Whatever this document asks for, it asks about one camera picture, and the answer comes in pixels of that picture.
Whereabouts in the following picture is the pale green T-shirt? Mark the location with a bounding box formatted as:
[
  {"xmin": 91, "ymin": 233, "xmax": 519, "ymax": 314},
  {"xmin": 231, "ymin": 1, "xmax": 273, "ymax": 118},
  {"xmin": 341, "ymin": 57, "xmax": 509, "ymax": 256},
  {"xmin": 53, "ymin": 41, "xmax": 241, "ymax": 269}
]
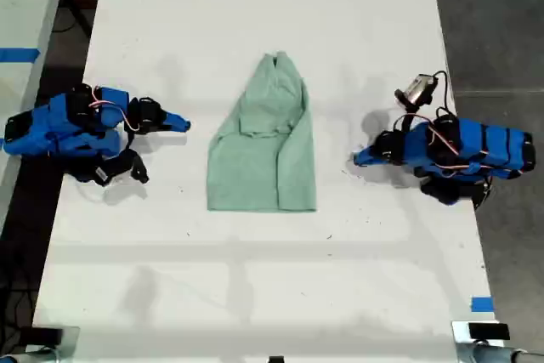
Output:
[{"xmin": 206, "ymin": 51, "xmax": 319, "ymax": 213}]

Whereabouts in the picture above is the long blue tape strip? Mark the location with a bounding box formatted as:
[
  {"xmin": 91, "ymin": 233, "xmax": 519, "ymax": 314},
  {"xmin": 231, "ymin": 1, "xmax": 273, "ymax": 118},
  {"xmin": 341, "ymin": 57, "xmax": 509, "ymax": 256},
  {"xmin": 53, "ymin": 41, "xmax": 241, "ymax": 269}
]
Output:
[{"xmin": 0, "ymin": 48, "xmax": 42, "ymax": 64}]

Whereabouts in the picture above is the white side table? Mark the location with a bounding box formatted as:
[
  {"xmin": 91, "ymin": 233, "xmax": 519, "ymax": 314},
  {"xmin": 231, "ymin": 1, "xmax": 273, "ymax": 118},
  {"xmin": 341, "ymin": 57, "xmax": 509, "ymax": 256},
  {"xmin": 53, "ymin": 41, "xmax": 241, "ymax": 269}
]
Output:
[{"xmin": 0, "ymin": 0, "xmax": 72, "ymax": 228}]

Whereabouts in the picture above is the short blue tape strip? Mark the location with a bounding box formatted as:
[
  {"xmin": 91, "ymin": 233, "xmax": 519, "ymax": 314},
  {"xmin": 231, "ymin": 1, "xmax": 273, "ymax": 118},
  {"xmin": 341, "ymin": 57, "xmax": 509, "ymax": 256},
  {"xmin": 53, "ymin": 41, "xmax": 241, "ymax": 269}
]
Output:
[{"xmin": 470, "ymin": 296, "xmax": 496, "ymax": 313}]

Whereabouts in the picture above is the black box on metal plate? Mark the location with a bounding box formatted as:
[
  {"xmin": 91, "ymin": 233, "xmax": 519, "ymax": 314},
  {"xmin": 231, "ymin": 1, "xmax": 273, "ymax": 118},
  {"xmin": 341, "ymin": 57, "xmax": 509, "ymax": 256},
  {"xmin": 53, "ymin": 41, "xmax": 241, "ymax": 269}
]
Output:
[{"xmin": 450, "ymin": 320, "xmax": 512, "ymax": 345}]

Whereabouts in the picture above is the black box on clear plate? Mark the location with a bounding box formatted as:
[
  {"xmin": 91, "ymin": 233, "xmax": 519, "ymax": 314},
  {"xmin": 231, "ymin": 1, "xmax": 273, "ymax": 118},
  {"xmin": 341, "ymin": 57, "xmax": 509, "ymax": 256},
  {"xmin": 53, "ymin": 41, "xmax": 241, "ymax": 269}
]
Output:
[{"xmin": 19, "ymin": 325, "xmax": 81, "ymax": 349}]

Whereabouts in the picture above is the black camera stalk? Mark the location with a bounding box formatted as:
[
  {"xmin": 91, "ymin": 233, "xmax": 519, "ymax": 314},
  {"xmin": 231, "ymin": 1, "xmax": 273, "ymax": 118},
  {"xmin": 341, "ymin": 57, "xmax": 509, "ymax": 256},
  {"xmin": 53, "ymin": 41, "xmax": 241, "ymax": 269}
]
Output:
[{"xmin": 394, "ymin": 88, "xmax": 421, "ymax": 132}]

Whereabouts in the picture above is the grey camera box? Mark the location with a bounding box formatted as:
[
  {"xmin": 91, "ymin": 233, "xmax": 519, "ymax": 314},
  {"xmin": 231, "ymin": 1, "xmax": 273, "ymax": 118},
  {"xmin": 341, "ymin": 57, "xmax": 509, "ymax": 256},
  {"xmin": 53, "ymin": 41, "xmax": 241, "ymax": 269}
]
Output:
[{"xmin": 403, "ymin": 74, "xmax": 439, "ymax": 105}]

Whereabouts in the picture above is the black camera box white label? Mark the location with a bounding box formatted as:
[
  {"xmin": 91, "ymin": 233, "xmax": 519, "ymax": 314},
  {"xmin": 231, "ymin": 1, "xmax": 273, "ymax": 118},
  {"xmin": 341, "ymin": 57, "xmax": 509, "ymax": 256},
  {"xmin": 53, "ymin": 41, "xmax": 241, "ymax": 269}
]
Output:
[{"xmin": 87, "ymin": 148, "xmax": 150, "ymax": 188}]

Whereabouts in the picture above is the black camera cable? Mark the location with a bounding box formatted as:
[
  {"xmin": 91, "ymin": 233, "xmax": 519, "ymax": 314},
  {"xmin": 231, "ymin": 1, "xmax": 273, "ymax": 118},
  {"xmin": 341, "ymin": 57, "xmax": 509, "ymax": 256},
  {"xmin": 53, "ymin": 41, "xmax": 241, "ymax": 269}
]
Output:
[{"xmin": 431, "ymin": 69, "xmax": 458, "ymax": 120}]

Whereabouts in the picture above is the black floor cable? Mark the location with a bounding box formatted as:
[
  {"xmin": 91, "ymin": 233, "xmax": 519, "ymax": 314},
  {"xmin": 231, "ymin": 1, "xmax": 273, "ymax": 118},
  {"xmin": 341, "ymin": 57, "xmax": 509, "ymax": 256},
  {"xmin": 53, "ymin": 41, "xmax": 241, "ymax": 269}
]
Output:
[{"xmin": 51, "ymin": 4, "xmax": 94, "ymax": 37}]

